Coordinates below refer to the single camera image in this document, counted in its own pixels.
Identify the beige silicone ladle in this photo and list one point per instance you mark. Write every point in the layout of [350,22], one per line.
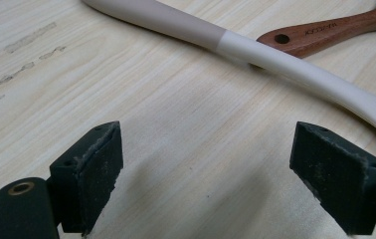
[259,53]

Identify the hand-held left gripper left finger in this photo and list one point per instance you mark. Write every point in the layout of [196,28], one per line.
[90,172]

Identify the brown wooden spoon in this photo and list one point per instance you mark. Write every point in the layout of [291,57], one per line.
[325,33]

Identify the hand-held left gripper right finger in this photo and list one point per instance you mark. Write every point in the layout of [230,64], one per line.
[338,179]

